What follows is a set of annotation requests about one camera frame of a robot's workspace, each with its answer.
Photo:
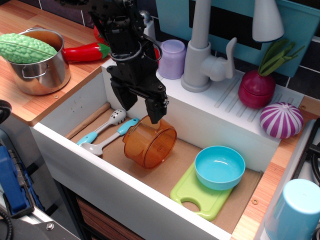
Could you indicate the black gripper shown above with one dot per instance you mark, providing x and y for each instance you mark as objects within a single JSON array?
[{"x": 135, "y": 75}]

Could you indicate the orange transparent plastic pot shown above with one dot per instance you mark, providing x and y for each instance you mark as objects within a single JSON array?
[{"x": 149, "y": 144}]

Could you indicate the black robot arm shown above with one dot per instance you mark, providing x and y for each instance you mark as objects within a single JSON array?
[{"x": 120, "y": 24}]

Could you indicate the brown cardboard sink liner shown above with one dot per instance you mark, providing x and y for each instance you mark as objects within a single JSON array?
[{"x": 162, "y": 178}]

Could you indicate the white toy sink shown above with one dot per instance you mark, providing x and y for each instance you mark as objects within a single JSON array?
[{"x": 203, "y": 119}]

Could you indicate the stainless steel pot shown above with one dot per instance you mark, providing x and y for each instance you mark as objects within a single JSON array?
[{"x": 47, "y": 76}]

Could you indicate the purple plastic cup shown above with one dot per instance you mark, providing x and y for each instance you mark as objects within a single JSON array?
[{"x": 172, "y": 63}]

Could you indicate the red white cheese wedge toy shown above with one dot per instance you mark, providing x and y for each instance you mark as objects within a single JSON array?
[{"x": 157, "y": 54}]

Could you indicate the grey toy faucet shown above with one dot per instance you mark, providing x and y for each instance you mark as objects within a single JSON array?
[{"x": 201, "y": 67}]

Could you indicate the red chili pepper toy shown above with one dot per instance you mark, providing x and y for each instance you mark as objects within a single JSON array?
[{"x": 86, "y": 53}]

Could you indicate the white salt shaker silver cap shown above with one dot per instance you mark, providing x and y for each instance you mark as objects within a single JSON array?
[{"x": 149, "y": 29}]

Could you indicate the red strawberry toy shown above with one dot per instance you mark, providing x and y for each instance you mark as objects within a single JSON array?
[{"x": 97, "y": 35}]

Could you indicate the blue plastic bowl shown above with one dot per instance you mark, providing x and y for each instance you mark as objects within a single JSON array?
[{"x": 219, "y": 168}]

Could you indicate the red radish toy green leaves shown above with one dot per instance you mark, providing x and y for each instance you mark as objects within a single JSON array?
[{"x": 258, "y": 86}]

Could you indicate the green plastic cutting board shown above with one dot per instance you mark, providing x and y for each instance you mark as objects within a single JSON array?
[{"x": 208, "y": 201}]

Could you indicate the green bitter gourd toy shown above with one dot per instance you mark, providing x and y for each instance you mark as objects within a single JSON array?
[{"x": 22, "y": 49}]

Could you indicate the purple white striped onion toy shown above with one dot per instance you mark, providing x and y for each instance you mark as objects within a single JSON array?
[{"x": 281, "y": 120}]

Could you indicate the white cone lamp shade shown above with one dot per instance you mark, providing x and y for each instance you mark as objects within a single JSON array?
[{"x": 267, "y": 24}]

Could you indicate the blue black clamp device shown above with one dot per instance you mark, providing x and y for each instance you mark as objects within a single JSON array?
[{"x": 19, "y": 195}]

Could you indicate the black stove grate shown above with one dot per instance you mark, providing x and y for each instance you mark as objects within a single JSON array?
[{"x": 308, "y": 167}]

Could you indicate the light blue plastic cup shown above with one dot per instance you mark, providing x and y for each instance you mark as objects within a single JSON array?
[{"x": 296, "y": 213}]

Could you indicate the white slotted spoon blue handle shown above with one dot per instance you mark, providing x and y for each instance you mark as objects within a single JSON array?
[{"x": 117, "y": 117}]

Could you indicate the white ladle blue handle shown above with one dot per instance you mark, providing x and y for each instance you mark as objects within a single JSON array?
[{"x": 97, "y": 149}]

